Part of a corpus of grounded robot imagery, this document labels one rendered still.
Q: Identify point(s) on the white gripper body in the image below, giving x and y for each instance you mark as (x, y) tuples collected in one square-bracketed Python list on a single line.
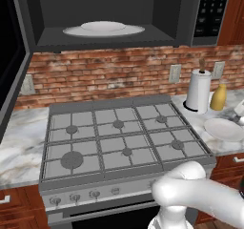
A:
[(240, 108)]

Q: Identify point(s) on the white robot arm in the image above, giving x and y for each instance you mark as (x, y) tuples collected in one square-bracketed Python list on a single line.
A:
[(190, 191)]

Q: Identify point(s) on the black microwave oven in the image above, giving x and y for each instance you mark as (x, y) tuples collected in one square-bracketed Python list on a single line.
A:
[(105, 7)]

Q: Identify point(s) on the black microwave door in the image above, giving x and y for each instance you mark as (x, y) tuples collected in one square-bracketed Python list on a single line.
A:
[(11, 48)]

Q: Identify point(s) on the yellow bottle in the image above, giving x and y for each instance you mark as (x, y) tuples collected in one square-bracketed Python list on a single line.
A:
[(218, 97)]

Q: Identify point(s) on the white plate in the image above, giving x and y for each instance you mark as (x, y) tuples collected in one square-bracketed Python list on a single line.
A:
[(224, 129), (103, 25)]

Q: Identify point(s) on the white paper towel roll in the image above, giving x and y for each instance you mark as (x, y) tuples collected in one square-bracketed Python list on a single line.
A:
[(198, 91)]

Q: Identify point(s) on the red wood drawer front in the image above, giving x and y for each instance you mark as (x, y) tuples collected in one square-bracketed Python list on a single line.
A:
[(227, 166), (22, 197)]

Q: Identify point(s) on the grey gas stove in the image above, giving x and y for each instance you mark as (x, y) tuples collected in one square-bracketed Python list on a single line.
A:
[(120, 137)]

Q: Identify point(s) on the white glass turntable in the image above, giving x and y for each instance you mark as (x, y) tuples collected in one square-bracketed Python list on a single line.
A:
[(130, 31)]

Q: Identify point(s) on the grey stove knob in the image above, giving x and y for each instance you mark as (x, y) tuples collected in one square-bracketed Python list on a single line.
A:
[(115, 191), (55, 201), (94, 194), (75, 197)]

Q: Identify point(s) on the white wall outlet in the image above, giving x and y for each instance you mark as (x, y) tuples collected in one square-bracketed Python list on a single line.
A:
[(174, 73), (218, 69), (28, 85)]

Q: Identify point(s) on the red wood wall cupboard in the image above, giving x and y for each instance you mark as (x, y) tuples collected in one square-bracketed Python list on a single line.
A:
[(233, 13)]

